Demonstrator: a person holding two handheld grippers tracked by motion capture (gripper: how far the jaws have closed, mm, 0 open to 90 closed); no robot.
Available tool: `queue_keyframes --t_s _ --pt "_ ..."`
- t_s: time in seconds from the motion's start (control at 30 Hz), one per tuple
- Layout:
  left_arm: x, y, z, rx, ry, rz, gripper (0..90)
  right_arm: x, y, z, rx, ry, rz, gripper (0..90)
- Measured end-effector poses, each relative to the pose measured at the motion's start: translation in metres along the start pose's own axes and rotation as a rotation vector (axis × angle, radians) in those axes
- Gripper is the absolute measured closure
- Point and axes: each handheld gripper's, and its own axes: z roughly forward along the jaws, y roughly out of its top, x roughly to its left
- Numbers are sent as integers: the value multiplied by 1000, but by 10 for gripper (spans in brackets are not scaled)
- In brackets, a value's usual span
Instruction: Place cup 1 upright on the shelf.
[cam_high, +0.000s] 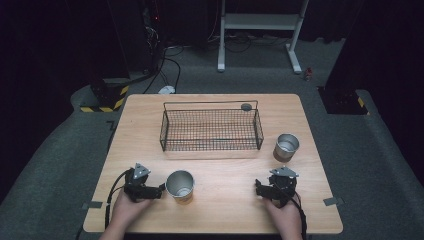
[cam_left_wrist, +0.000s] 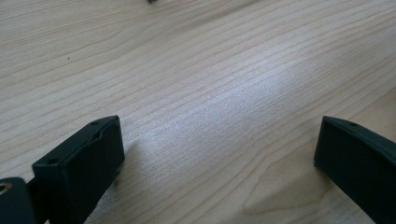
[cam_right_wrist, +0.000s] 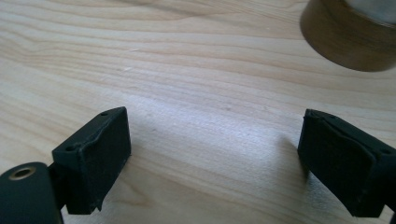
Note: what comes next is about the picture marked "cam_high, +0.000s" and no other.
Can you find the metal cup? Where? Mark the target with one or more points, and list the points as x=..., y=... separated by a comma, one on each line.
x=286, y=147
x=180, y=186

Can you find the white power adapter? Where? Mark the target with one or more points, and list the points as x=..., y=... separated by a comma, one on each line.
x=166, y=89

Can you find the white metal stand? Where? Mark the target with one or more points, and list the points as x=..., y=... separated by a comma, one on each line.
x=260, y=21

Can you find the grey tape piece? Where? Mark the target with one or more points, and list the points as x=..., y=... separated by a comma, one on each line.
x=92, y=205
x=332, y=201

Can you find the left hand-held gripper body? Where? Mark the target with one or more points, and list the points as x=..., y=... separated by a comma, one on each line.
x=135, y=186

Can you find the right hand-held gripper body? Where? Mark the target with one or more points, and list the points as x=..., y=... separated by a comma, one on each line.
x=282, y=186

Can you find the black yellow striped base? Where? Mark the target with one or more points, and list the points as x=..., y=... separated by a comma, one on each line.
x=106, y=100
x=343, y=101

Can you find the small red object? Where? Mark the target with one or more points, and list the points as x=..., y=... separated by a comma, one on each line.
x=308, y=73

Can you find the person's right hand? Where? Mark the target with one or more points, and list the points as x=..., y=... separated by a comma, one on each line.
x=283, y=216

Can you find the person's left hand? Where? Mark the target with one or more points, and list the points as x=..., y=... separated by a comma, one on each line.
x=126, y=210

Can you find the grey round disc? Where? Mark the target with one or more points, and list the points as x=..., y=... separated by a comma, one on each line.
x=246, y=107

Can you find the dark equipment rack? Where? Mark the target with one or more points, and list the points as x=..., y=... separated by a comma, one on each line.
x=155, y=33

